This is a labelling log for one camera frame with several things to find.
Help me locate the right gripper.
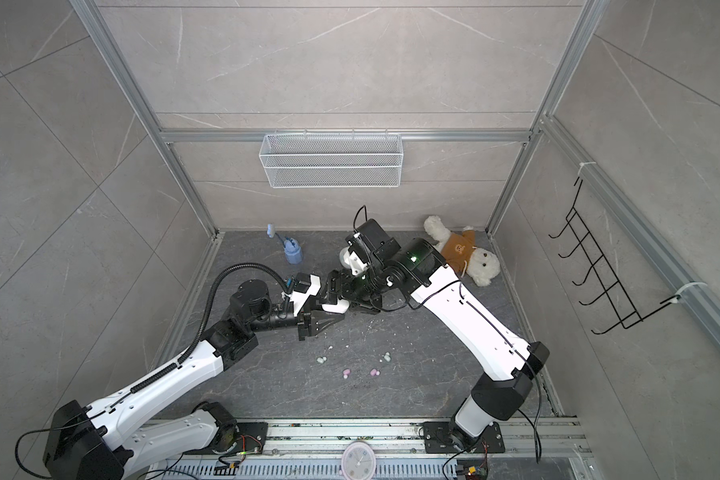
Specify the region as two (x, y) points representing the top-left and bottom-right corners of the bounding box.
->
(318, 264), (390, 313)

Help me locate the white earbud case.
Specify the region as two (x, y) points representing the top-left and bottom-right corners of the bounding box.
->
(321, 299), (350, 315)

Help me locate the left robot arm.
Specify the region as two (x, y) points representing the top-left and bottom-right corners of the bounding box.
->
(24, 262), (349, 479)

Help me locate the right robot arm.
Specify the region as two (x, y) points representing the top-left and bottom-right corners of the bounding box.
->
(332, 233), (549, 445)

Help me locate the white round bowl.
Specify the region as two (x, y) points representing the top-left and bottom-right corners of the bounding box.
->
(339, 247), (351, 269)

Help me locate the white teddy bear brown shirt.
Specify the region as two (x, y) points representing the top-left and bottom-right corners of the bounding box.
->
(424, 215), (501, 287)

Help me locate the white round clock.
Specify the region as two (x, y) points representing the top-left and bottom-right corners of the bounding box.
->
(340, 441), (377, 480)

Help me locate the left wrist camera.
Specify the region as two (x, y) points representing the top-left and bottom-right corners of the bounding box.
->
(289, 273), (321, 316)

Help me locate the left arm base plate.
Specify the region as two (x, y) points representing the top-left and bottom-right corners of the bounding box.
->
(203, 421), (269, 455)

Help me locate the white wire basket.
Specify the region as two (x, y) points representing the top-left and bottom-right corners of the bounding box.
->
(259, 133), (404, 189)

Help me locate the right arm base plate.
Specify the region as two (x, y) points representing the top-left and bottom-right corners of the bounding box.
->
(419, 421), (506, 454)

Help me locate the black wall hook rack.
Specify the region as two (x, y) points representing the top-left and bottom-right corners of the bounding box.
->
(547, 177), (682, 336)

